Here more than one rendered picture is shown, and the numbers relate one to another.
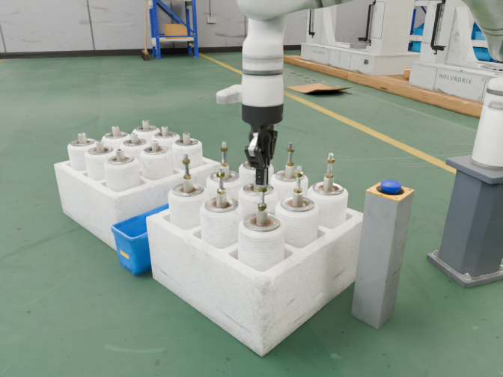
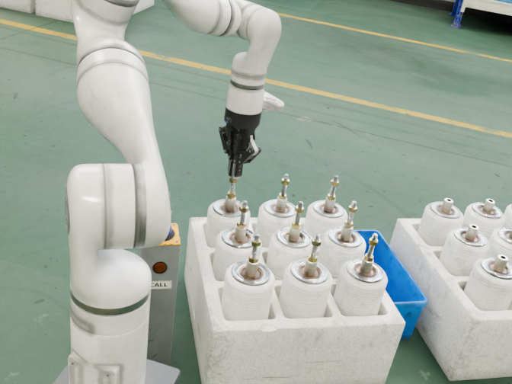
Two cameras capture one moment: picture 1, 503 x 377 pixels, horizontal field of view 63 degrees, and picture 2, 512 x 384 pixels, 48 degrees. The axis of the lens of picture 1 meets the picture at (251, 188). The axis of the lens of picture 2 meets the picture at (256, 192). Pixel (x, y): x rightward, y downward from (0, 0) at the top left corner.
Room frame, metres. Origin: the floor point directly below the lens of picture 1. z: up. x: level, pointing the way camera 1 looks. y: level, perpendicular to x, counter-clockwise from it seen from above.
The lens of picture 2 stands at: (1.33, -0.97, 0.92)
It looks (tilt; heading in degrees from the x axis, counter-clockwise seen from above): 29 degrees down; 120
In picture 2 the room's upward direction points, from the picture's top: 9 degrees clockwise
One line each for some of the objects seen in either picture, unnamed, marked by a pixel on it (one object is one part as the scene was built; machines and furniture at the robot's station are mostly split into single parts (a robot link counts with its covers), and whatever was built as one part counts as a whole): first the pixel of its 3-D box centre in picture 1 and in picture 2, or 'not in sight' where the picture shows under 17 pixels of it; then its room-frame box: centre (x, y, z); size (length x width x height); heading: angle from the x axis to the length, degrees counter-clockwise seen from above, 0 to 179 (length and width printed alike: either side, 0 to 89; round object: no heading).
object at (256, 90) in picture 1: (252, 84); (253, 92); (0.74, 0.00, 0.52); 0.11 x 0.09 x 0.06; 70
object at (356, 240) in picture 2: (224, 176); (345, 238); (0.98, 0.07, 0.25); 0.08 x 0.08 x 0.01
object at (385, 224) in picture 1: (380, 257); (155, 300); (0.75, -0.28, 0.16); 0.07 x 0.07 x 0.31; 46
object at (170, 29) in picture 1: (175, 31); not in sight; (6.60, 1.14, 0.36); 0.31 x 0.25 x 0.20; 108
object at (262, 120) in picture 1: (262, 124); (241, 126); (0.73, -0.02, 0.45); 0.08 x 0.08 x 0.09
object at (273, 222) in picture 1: (261, 222); (229, 208); (0.73, -0.02, 0.25); 0.08 x 0.08 x 0.01
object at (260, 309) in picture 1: (257, 247); (281, 296); (0.90, -0.02, 0.09); 0.39 x 0.39 x 0.18; 46
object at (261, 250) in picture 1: (260, 260); (225, 241); (0.73, -0.02, 0.16); 0.10 x 0.10 x 0.18
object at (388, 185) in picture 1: (390, 187); not in sight; (0.75, -0.28, 0.32); 0.04 x 0.04 x 0.02
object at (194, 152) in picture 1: (188, 168); (484, 301); (1.28, 0.21, 0.16); 0.10 x 0.10 x 0.18
